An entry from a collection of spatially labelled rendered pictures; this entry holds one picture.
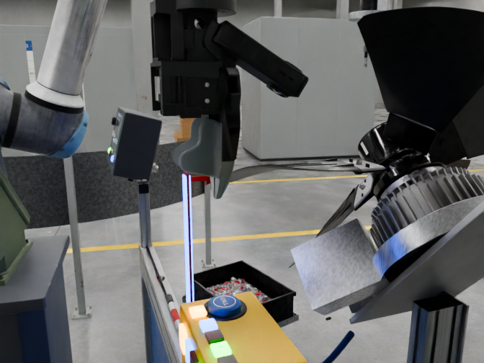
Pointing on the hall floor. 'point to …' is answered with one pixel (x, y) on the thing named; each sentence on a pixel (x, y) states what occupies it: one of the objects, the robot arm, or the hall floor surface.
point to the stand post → (435, 330)
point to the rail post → (146, 321)
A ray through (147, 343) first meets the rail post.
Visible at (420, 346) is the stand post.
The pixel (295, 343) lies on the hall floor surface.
